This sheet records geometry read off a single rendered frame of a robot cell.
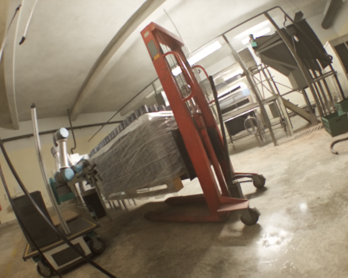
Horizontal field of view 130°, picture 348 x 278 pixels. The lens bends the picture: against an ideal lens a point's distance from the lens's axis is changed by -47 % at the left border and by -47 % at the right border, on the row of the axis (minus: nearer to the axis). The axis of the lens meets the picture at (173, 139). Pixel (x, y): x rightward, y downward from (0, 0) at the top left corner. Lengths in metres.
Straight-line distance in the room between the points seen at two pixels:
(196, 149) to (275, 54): 3.85
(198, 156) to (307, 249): 1.03
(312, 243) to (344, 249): 0.21
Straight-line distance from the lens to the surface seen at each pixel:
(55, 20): 4.80
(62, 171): 1.54
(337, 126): 2.90
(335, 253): 1.00
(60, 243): 1.66
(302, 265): 0.95
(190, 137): 1.22
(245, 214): 1.23
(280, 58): 4.56
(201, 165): 1.24
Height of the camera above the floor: 0.78
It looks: 4 degrees up
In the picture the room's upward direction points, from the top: 21 degrees counter-clockwise
